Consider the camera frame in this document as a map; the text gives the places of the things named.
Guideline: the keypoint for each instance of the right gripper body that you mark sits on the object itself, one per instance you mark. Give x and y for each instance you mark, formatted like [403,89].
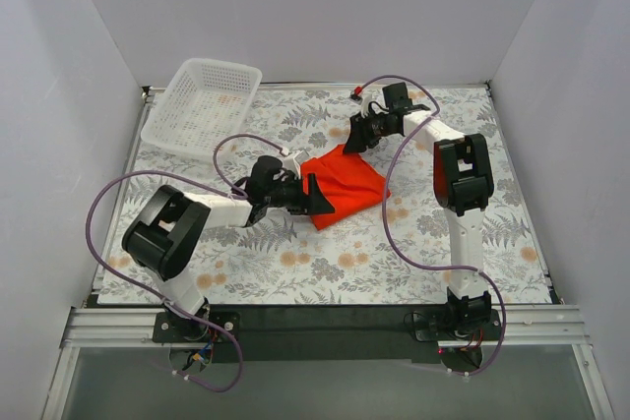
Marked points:
[367,130]

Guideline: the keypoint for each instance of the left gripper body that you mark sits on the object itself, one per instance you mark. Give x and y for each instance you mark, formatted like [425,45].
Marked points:
[303,195]

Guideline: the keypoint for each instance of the orange t shirt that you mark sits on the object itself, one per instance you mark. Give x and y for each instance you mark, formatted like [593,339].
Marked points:
[347,181]

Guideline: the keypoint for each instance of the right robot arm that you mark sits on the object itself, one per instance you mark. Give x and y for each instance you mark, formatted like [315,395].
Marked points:
[462,186]

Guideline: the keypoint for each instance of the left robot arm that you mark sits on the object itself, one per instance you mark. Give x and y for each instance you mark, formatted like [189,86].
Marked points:
[164,235]

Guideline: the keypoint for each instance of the floral patterned table mat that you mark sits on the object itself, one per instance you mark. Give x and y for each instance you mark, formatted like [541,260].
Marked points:
[383,255]

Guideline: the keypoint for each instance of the white plastic basket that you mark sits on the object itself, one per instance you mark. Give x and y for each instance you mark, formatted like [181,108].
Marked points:
[206,101]

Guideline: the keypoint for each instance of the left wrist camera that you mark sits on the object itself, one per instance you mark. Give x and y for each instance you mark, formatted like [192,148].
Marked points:
[294,160]

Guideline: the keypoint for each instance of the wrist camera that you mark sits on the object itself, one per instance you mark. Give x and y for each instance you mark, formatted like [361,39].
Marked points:
[294,160]
[363,98]

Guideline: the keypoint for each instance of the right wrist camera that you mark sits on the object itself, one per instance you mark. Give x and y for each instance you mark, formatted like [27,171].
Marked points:
[363,98]

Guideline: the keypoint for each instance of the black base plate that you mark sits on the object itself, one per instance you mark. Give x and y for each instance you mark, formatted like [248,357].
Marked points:
[336,332]

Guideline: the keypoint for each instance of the aluminium table frame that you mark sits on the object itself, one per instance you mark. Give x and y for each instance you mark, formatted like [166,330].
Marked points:
[109,368]

